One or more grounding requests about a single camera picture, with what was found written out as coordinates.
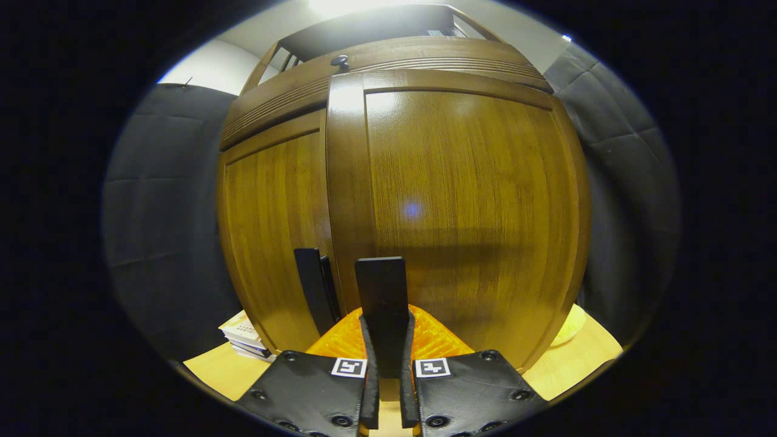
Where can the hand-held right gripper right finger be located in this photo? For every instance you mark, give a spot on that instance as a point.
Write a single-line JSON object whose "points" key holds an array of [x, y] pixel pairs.
{"points": [[473, 394]]}

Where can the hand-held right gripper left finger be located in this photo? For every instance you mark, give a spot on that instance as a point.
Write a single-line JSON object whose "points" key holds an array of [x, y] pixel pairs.
{"points": [[303, 394]]}

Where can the wooden cabinet door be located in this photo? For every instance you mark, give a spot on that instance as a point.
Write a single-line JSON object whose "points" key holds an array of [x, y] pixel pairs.
{"points": [[273, 212], [473, 182]]}

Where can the wooden double-door shoe cabinet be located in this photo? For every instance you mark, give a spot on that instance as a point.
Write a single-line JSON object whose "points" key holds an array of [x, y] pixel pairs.
{"points": [[376, 27]]}

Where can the stack of white books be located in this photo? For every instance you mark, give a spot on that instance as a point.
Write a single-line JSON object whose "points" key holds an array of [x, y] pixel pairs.
{"points": [[246, 337]]}

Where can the yellow round sponge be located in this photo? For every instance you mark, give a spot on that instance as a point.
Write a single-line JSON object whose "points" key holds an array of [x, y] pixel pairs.
{"points": [[570, 328]]}

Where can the black backdrop cloth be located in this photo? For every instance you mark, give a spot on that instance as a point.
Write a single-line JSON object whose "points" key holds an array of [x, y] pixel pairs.
{"points": [[164, 212]]}

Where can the ceiling light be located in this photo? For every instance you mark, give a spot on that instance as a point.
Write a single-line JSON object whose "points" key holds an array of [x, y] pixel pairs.
{"points": [[364, 5]]}

